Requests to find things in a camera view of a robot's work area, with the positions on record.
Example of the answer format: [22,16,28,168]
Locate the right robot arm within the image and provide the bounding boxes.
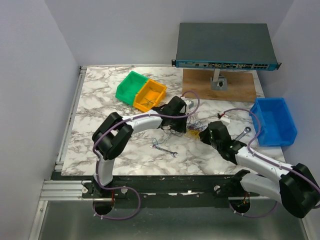
[199,121,320,219]

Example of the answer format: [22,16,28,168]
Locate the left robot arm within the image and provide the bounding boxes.
[92,96,193,198]

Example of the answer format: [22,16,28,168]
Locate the small open-end wrench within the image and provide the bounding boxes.
[150,144,179,158]

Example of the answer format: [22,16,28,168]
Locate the orange plastic bin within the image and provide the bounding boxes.
[133,79,167,113]

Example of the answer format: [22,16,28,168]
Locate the silver ratchet wrench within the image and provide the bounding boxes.
[234,126,251,141]

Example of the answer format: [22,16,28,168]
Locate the wooden board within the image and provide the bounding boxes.
[182,69,257,103]

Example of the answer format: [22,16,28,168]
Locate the green plastic bin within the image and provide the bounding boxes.
[115,71,149,106]

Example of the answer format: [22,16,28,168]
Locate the blue plastic bin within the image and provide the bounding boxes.
[250,97,298,147]

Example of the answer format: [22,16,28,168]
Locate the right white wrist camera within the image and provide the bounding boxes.
[217,112,231,126]

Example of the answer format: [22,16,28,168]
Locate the grey metal stand bracket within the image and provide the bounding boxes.
[210,69,228,92]

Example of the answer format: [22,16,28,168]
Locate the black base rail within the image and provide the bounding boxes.
[51,172,250,214]

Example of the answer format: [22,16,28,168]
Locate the grey network switch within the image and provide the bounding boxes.
[171,22,281,71]

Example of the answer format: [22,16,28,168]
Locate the aluminium frame rail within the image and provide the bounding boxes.
[29,66,87,240]

